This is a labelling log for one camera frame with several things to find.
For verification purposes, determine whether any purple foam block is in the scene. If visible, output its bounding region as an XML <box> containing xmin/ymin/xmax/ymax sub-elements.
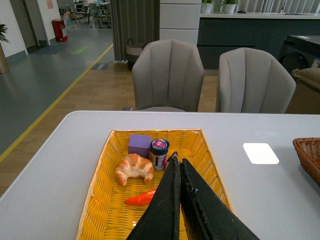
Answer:
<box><xmin>128</xmin><ymin>134</ymin><xmax>151</xmax><ymax>159</ymax></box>

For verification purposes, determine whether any right grey upholstered chair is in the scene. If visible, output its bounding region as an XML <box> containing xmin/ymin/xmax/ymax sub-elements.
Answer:
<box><xmin>215</xmin><ymin>47</ymin><xmax>296</xmax><ymax>114</ymax></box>

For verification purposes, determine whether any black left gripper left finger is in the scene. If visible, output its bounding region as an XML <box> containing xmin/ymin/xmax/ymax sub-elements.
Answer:
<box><xmin>127</xmin><ymin>156</ymin><xmax>181</xmax><ymax>240</ymax></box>

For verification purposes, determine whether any small jam jar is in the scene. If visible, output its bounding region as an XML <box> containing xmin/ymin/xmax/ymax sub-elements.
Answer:
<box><xmin>149</xmin><ymin>138</ymin><xmax>170</xmax><ymax>171</ymax></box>

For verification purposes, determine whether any yellow woven basket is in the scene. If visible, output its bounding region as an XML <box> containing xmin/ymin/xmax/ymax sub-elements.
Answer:
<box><xmin>75</xmin><ymin>128</ymin><xmax>234</xmax><ymax>240</ymax></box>

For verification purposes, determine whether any dark woven floor basket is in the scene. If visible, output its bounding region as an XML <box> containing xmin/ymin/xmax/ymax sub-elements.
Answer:
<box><xmin>126</xmin><ymin>38</ymin><xmax>145</xmax><ymax>71</ymax></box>

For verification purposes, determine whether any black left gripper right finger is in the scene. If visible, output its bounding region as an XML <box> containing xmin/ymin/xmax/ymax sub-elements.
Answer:
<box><xmin>179</xmin><ymin>158</ymin><xmax>258</xmax><ymax>240</ymax></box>

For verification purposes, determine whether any toy croissant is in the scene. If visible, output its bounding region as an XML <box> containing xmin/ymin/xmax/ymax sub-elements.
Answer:
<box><xmin>115</xmin><ymin>153</ymin><xmax>154</xmax><ymax>186</ymax></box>

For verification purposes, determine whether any black appliance box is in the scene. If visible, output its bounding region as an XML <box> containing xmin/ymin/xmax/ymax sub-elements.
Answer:
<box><xmin>278</xmin><ymin>35</ymin><xmax>320</xmax><ymax>73</ymax></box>

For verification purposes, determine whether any beige cushion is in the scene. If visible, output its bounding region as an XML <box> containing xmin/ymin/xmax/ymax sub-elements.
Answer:
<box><xmin>291</xmin><ymin>67</ymin><xmax>320</xmax><ymax>89</ymax></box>

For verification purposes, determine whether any grey upholstered chair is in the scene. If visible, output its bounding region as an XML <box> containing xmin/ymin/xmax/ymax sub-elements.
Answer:
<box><xmin>132</xmin><ymin>39</ymin><xmax>204</xmax><ymax>112</ymax></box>
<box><xmin>215</xmin><ymin>47</ymin><xmax>296</xmax><ymax>114</ymax></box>

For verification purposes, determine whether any brown wicker basket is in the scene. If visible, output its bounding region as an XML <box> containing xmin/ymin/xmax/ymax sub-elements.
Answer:
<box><xmin>292</xmin><ymin>137</ymin><xmax>320</xmax><ymax>186</ymax></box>

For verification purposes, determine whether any potted plant white pot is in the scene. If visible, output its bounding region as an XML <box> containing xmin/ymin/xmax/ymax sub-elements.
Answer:
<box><xmin>221</xmin><ymin>0</ymin><xmax>239</xmax><ymax>15</ymax></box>

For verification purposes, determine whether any orange toy carrot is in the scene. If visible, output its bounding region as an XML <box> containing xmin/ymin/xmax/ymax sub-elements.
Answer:
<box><xmin>124</xmin><ymin>189</ymin><xmax>156</xmax><ymax>206</ymax></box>

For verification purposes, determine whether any dark counter cabinet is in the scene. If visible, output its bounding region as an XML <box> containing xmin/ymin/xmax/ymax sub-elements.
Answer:
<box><xmin>197</xmin><ymin>12</ymin><xmax>320</xmax><ymax>70</ymax></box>

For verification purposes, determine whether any red bin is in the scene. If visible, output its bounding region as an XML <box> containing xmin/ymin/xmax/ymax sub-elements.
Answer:
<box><xmin>51</xmin><ymin>19</ymin><xmax>68</xmax><ymax>42</ymax></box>

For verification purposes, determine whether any left grey upholstered chair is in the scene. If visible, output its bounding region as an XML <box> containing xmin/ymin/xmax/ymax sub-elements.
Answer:
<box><xmin>132</xmin><ymin>39</ymin><xmax>204</xmax><ymax>112</ymax></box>

